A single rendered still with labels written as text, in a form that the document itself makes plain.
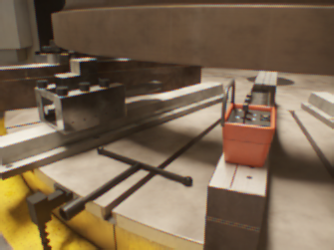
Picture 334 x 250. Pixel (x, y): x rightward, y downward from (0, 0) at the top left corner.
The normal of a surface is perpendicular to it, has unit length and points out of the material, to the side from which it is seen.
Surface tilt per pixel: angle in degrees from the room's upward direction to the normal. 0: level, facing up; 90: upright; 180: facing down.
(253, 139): 97
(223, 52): 90
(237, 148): 97
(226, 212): 90
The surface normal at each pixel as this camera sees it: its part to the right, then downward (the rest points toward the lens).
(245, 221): -0.37, 0.33
